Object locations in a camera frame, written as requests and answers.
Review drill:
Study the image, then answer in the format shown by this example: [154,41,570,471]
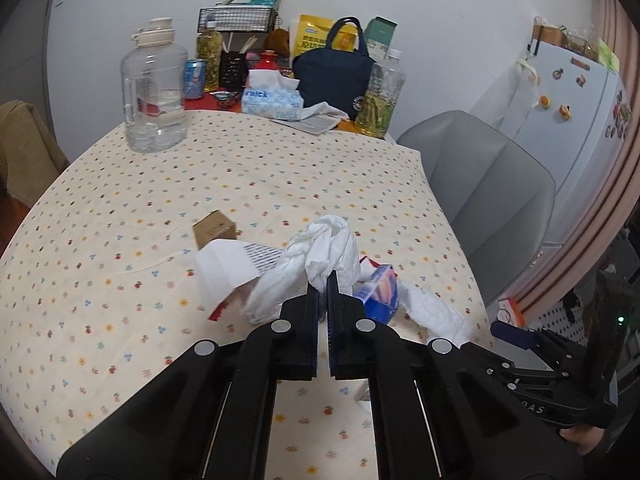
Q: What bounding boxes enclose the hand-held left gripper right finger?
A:
[325,272,586,480]

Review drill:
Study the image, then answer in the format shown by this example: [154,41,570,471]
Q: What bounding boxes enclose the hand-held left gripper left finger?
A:
[56,282,321,480]

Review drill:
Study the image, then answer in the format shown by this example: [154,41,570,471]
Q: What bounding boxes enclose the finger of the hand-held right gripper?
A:
[489,320,588,378]
[457,341,553,396]

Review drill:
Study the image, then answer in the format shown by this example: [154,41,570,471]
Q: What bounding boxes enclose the white tissue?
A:
[242,214,362,326]

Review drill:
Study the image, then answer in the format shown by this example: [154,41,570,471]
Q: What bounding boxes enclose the person's right hand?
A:
[560,424,603,450]

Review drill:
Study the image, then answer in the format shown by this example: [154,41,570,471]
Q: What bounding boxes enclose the orange and white box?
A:
[497,297,527,329]

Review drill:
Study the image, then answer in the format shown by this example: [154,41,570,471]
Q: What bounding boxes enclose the white dotted mat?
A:
[527,302,601,348]

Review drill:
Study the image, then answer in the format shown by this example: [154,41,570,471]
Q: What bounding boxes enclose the blue snack wrapper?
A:
[352,263,401,324]

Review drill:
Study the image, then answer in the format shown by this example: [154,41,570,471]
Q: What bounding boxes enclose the crumpled white plastic bag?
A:
[397,280,477,347]

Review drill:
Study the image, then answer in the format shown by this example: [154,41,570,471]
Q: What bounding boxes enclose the torn white red wrapper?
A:
[195,240,283,311]

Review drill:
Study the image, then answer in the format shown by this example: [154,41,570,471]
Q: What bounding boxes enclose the small brown cardboard box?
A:
[192,209,239,251]

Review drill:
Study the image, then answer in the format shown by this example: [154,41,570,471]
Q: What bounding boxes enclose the grey chair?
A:
[396,110,557,307]

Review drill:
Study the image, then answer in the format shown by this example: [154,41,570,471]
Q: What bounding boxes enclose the printed paper leaflet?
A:
[275,112,342,135]

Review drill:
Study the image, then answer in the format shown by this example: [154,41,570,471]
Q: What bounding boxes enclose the white fridge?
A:
[500,40,635,248]

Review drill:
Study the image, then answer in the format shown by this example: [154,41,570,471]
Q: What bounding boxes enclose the clear yellow drink bottle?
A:
[355,49,407,139]

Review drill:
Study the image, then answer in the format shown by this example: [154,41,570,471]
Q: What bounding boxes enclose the blue tissue pack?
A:
[241,69,305,121]

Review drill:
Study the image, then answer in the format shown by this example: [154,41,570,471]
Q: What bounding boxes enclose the white hanging bag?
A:
[502,57,544,139]

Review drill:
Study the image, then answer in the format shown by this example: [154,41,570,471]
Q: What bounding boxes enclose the navy lunch bag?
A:
[292,17,377,121]

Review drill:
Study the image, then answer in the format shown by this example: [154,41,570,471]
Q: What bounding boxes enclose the red mat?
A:
[182,89,246,114]

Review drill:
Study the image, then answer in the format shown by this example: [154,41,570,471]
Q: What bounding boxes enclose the black mesh pen holder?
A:
[220,50,250,92]

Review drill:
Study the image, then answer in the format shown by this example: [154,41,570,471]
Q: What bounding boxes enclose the large clear water jug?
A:
[120,17,189,154]

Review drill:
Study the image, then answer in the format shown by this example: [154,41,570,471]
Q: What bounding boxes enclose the blue soda can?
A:
[184,58,208,100]

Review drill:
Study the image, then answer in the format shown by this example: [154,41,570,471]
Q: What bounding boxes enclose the yellow flower tea bottle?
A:
[196,21,223,92]

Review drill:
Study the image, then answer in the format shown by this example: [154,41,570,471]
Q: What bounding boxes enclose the brown plush toy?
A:
[263,27,291,59]

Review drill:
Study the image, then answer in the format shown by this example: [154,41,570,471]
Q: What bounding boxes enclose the yellow snack packet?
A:
[291,14,335,59]

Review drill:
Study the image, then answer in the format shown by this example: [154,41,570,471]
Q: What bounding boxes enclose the green box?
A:
[362,16,399,61]

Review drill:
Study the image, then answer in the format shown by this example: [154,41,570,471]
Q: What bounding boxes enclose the teal pack in basket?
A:
[215,0,277,11]

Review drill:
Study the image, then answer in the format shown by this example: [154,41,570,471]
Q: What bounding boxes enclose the brown jacket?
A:
[0,101,71,213]

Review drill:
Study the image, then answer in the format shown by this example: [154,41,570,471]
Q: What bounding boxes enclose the black wire basket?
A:
[198,6,279,34]

